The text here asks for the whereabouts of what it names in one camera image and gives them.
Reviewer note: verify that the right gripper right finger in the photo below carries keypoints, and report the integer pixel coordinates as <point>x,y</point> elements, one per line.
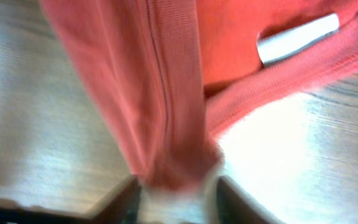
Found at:
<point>236,207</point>

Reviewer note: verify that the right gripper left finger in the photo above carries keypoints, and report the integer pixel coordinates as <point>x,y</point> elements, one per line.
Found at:
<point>118,206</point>

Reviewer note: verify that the orange red t-shirt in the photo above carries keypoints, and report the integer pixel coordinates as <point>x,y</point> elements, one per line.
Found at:
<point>169,76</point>

